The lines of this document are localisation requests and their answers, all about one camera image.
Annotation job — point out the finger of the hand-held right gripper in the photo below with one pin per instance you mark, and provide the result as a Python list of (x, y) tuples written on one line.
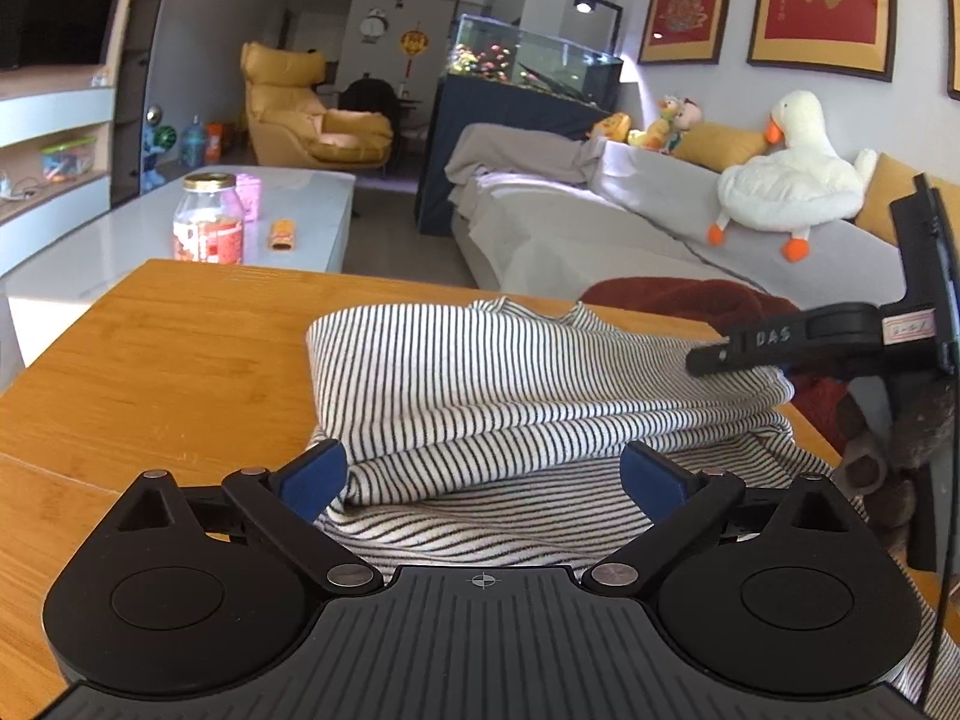
[(750, 345), (825, 371)]

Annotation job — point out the grey sofa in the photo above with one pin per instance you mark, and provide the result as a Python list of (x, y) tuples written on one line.
[(600, 225)]

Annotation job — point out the dark fish tank cabinet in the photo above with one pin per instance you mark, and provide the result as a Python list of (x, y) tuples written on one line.
[(495, 135)]

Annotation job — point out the red framed calligraphy picture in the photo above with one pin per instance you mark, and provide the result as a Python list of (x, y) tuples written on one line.
[(821, 0)]

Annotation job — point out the red hanging ornament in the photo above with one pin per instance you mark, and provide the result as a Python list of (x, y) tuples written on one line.
[(412, 43)]

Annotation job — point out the glass fish tank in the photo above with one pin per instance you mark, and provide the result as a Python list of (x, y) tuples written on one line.
[(517, 52)]

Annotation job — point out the dark red fleece blanket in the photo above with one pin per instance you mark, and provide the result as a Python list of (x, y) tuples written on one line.
[(675, 300)]

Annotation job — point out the beige blanket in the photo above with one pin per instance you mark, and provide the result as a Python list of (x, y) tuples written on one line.
[(517, 154)]

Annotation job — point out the black television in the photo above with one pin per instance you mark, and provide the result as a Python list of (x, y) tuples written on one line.
[(52, 0)]

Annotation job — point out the white wall clock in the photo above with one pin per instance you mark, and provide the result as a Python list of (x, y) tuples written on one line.
[(373, 25)]

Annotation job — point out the yellow green doll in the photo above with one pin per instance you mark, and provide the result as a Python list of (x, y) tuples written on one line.
[(654, 127)]

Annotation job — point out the pink pig doll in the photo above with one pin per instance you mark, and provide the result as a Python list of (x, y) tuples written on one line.
[(688, 114)]

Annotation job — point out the orange box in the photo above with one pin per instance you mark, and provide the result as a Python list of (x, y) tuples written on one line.
[(215, 142)]

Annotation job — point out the small yellow plush toy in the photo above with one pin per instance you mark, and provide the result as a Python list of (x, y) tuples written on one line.
[(609, 127)]

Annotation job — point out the blue toy with green ball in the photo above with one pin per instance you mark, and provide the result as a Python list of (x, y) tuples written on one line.
[(156, 146)]

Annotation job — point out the black white striped shirt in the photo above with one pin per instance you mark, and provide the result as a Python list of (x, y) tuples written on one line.
[(480, 390)]

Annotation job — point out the orange snack packet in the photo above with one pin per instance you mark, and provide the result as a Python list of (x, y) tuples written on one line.
[(282, 235)]

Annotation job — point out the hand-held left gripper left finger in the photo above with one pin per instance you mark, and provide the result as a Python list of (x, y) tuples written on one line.
[(315, 476)]

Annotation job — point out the white goose plush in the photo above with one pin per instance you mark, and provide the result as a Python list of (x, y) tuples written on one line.
[(795, 180)]

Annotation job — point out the clear plastic container green lid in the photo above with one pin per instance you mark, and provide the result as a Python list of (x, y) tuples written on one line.
[(69, 161)]

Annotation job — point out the glass jar with gold lid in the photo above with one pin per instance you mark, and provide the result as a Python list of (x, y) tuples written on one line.
[(208, 225)]

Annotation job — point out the white coffee table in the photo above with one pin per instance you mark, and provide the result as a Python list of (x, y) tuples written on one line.
[(112, 229)]

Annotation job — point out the yellow armchair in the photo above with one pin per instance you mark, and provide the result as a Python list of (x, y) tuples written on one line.
[(292, 112)]

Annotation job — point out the black bag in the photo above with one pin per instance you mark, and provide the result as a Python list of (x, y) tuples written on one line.
[(371, 97)]

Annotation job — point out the yellow cushion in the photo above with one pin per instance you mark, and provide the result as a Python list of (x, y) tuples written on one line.
[(720, 146), (892, 195)]

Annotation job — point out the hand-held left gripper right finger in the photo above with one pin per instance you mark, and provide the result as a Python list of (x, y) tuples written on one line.
[(652, 476)]

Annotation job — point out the white wooden shelf unit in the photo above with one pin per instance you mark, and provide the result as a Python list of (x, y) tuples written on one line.
[(45, 105)]

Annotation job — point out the blue water bottle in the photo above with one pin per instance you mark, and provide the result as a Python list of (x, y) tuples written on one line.
[(193, 144)]

